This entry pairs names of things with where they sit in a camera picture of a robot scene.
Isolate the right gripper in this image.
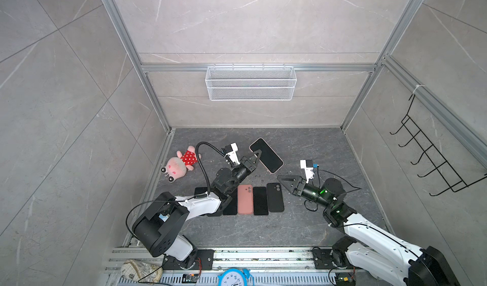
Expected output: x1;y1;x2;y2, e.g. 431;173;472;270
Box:
279;176;333;211

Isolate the phone with pink edge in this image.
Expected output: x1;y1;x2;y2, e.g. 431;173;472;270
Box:
249;138;284;174

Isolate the pink phone case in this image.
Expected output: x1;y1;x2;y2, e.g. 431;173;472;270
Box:
237;184;254;215

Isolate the long black phone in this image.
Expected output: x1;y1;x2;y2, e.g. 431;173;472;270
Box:
223;199;238;216

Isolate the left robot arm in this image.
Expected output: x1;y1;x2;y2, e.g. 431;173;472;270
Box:
128;150;261;264

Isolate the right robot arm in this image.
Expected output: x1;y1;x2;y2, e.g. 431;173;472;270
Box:
277;175;460;285

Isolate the pink pig plush toy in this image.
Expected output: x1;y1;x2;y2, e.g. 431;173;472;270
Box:
161;146;201;183

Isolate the wet wipes pack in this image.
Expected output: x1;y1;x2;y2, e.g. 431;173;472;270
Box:
159;214;169;222

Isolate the blue alarm clock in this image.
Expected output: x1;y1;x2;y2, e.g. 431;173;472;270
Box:
218;268;255;286

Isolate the crumpled patterned cloth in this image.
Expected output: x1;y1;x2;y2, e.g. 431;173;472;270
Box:
120;259;163;283

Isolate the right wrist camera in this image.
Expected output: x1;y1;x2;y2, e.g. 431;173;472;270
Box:
300;160;318;183

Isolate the aluminium mounting rail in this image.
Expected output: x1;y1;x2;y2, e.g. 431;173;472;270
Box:
102;246;317;273

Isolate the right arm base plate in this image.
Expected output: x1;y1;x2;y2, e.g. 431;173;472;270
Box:
311;247;361;270

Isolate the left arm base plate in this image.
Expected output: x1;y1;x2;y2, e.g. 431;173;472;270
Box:
162;249;214;270

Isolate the black wire hook rack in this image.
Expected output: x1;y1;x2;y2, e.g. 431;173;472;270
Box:
390;94;486;197

